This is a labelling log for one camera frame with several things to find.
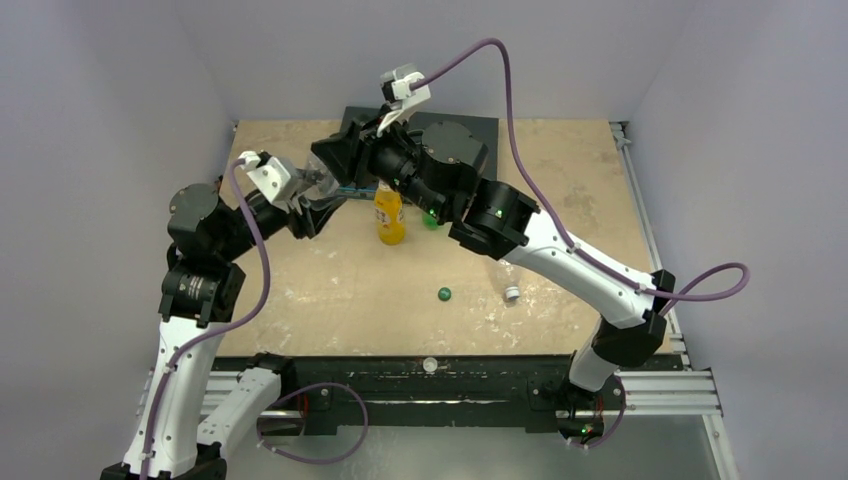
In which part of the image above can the clear bottle with label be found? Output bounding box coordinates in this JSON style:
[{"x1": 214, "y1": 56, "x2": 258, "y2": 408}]
[{"x1": 295, "y1": 154, "x2": 346, "y2": 208}]

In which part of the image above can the orange juice bottle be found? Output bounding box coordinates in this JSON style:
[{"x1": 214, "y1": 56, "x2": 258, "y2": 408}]
[{"x1": 374, "y1": 182, "x2": 406, "y2": 245}]

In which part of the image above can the green plastic bottle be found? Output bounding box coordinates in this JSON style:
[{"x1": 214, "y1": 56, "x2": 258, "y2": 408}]
[{"x1": 421, "y1": 212, "x2": 440, "y2": 230}]

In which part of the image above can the green bottle cap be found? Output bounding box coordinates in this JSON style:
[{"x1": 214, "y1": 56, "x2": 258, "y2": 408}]
[{"x1": 437, "y1": 287, "x2": 452, "y2": 302}]

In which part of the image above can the clear bottle white cap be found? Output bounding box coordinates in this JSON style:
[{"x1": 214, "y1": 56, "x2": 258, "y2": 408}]
[{"x1": 494, "y1": 259, "x2": 521, "y2": 303}]

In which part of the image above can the white juice bottle cap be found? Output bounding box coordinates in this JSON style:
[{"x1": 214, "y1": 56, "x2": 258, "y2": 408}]
[{"x1": 421, "y1": 357, "x2": 439, "y2": 373}]

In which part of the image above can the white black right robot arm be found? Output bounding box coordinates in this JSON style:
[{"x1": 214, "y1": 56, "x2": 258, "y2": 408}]
[{"x1": 310, "y1": 117, "x2": 674, "y2": 407}]

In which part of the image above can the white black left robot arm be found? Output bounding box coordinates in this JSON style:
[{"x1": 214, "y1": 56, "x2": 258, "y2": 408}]
[{"x1": 101, "y1": 183, "x2": 345, "y2": 479}]

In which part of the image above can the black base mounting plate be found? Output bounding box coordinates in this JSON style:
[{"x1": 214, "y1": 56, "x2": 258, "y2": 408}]
[{"x1": 212, "y1": 354, "x2": 624, "y2": 440}]

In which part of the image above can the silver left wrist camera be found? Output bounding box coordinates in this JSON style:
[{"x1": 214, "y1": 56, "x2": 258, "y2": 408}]
[{"x1": 238, "y1": 151, "x2": 301, "y2": 210}]

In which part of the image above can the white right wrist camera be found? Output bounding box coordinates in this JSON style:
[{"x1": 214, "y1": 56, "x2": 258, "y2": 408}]
[{"x1": 376, "y1": 63, "x2": 431, "y2": 137}]

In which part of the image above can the dark grey network switch box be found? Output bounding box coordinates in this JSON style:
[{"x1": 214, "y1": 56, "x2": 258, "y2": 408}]
[{"x1": 336, "y1": 111, "x2": 499, "y2": 200}]

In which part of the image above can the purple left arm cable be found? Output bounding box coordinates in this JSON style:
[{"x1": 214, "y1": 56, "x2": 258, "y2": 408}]
[{"x1": 137, "y1": 158, "x2": 273, "y2": 480}]

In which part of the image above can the aluminium side rail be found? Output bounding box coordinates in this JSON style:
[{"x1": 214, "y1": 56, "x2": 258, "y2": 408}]
[{"x1": 609, "y1": 122, "x2": 692, "y2": 370}]

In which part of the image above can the aluminium front frame rail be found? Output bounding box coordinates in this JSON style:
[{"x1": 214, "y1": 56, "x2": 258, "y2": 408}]
[{"x1": 199, "y1": 369, "x2": 723, "y2": 419}]

